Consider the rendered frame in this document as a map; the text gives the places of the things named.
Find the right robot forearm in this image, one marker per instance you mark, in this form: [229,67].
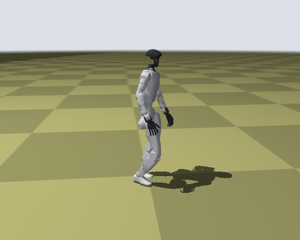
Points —
[142,106]

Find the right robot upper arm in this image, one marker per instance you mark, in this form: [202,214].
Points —
[144,78]

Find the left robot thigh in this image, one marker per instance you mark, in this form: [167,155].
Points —
[157,120]

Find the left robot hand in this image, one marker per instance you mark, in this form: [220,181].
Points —
[168,117]

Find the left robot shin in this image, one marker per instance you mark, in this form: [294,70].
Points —
[145,155]

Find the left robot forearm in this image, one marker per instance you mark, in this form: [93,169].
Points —
[161,103]

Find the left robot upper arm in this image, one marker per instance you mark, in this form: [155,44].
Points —
[159,92]

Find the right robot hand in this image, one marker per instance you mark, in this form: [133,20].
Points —
[151,125]

